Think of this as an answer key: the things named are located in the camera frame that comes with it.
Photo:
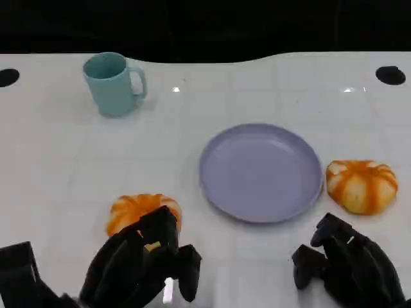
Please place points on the lilac plate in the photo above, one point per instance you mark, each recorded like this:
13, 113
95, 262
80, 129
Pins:
260, 173

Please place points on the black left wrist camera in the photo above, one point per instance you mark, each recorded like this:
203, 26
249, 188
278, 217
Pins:
17, 276

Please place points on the pale green mug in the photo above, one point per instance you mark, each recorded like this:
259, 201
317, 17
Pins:
109, 93

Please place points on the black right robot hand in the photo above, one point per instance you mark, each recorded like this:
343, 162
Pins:
359, 272

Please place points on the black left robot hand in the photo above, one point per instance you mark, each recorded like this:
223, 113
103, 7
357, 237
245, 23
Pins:
128, 266

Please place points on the orange and white bread roll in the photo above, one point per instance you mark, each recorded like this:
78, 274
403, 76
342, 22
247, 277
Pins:
359, 189
131, 208

